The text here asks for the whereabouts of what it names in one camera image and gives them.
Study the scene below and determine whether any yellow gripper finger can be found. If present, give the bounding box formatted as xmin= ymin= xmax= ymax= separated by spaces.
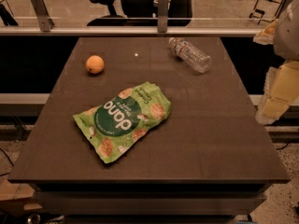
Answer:
xmin=253 ymin=20 xmax=278 ymax=45
xmin=255 ymin=60 xmax=299 ymax=125

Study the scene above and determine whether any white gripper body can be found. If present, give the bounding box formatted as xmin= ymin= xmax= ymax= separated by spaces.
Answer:
xmin=274 ymin=0 xmax=299 ymax=60

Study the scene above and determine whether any clear plastic water bottle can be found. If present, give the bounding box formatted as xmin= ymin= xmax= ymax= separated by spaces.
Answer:
xmin=169 ymin=37 xmax=212 ymax=74

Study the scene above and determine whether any black office chair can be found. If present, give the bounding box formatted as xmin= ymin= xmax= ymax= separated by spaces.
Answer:
xmin=88 ymin=0 xmax=192 ymax=26

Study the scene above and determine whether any green snack bag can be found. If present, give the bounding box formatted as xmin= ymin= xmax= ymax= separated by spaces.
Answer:
xmin=73 ymin=82 xmax=171 ymax=163

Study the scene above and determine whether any orange fruit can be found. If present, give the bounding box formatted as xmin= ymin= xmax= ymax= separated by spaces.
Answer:
xmin=85 ymin=55 xmax=105 ymax=74

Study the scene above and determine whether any wooden chair frame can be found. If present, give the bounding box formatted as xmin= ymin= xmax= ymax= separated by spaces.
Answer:
xmin=249 ymin=0 xmax=285 ymax=24

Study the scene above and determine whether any right metal rail bracket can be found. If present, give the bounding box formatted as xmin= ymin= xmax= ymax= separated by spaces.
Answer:
xmin=275 ymin=0 xmax=299 ymax=17

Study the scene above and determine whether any metal rail bracket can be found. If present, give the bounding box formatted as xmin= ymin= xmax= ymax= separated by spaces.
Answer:
xmin=275 ymin=0 xmax=299 ymax=17
xmin=157 ymin=0 xmax=168 ymax=33
xmin=30 ymin=0 xmax=54 ymax=32

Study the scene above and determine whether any middle metal rail bracket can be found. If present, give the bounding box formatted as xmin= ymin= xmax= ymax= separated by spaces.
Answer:
xmin=157 ymin=0 xmax=168 ymax=33

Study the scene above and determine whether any left metal rail bracket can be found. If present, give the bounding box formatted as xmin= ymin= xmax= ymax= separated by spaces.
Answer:
xmin=30 ymin=0 xmax=54 ymax=32

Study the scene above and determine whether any horizontal metal rail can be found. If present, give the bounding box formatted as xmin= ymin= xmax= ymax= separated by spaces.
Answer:
xmin=0 ymin=26 xmax=262 ymax=37

